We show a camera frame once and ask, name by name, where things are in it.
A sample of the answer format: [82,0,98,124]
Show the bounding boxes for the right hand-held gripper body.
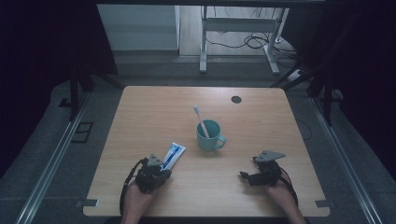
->
[251,149,287,188]

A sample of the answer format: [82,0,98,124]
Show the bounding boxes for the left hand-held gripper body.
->
[134,153,173,194]

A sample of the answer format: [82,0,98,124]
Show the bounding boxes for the white and blue toothpaste tube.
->
[160,142,187,172]

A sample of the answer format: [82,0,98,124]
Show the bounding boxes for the teal mug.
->
[196,119,227,152]

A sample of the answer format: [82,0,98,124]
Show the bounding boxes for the pink toothbrush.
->
[193,105,211,139]

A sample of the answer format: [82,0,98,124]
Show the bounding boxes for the person's right hand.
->
[264,179,297,208]

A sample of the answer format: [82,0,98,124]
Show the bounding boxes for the person's left hand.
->
[123,181,157,217]

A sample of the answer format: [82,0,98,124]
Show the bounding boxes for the black metal stand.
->
[270,59,334,127]
[68,62,126,122]

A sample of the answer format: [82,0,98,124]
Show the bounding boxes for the white power strip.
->
[287,69,304,83]

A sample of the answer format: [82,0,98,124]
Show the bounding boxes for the dark curtain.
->
[0,0,119,178]
[281,0,396,174]

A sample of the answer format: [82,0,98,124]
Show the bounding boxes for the white panel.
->
[96,4,181,51]

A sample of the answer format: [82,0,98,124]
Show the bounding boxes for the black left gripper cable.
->
[119,158,149,217]

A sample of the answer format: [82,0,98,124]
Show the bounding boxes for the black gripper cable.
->
[279,167,300,208]
[119,158,149,217]

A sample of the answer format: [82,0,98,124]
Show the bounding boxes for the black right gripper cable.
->
[279,167,300,208]

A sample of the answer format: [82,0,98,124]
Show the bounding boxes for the thin black floor cable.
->
[295,118,313,141]

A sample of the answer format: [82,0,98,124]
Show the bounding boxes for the aluminium floor rail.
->
[310,96,375,224]
[14,92,92,224]

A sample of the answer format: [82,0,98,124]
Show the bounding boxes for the black floor cables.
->
[205,7,301,69]

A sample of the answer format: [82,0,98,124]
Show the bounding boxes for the white desk frame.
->
[199,6,290,77]

